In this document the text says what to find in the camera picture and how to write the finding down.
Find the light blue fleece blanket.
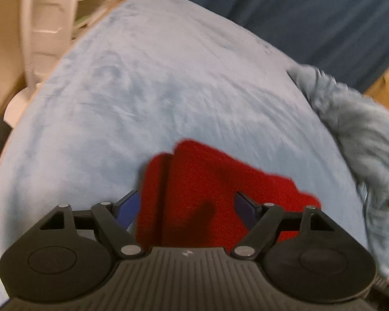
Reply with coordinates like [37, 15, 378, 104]
[0, 0, 377, 308]

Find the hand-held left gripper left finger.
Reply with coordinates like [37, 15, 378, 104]
[40, 190, 146, 260]

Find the grey-blue crumpled garment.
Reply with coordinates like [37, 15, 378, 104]
[287, 63, 389, 279]

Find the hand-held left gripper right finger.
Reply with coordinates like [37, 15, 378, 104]
[230, 191, 338, 261]

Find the red knit garment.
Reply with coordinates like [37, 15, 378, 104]
[134, 139, 322, 248]

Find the dark blue curtain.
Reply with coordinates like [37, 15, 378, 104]
[123, 0, 389, 93]

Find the white shelf unit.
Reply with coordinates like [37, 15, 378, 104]
[73, 0, 128, 39]

